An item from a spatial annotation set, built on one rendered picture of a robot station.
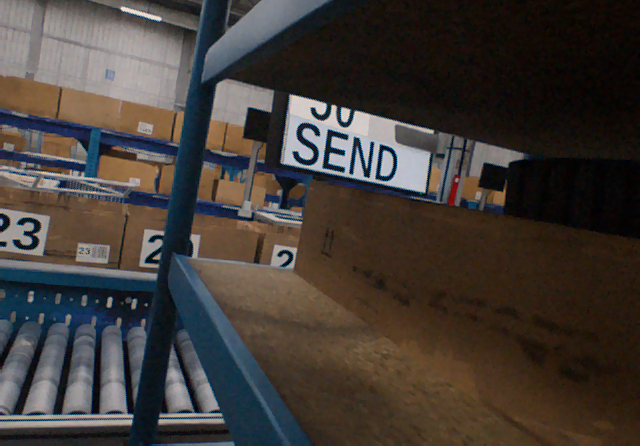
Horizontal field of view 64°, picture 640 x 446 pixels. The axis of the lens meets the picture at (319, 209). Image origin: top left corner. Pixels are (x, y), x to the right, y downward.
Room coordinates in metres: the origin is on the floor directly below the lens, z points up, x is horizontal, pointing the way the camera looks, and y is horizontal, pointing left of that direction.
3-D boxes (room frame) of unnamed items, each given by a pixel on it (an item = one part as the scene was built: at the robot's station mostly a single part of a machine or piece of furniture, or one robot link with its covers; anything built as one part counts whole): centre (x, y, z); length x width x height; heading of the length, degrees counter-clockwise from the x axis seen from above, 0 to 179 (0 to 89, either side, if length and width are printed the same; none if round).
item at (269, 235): (1.82, 0.03, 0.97); 0.39 x 0.29 x 0.17; 113
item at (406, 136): (1.19, -0.14, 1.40); 0.28 x 0.11 x 0.11; 113
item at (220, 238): (1.66, 0.41, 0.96); 0.39 x 0.29 x 0.17; 113
